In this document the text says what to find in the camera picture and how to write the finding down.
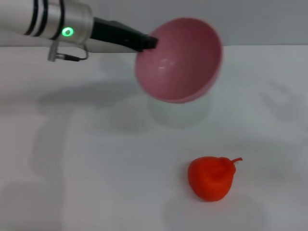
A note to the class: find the orange toy fruit with stem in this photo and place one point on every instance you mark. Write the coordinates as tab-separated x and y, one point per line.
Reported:
211	180

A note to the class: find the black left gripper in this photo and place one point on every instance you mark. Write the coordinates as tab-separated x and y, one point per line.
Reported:
115	32

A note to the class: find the pink plastic bowl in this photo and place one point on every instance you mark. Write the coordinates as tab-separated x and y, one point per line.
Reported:
178	67

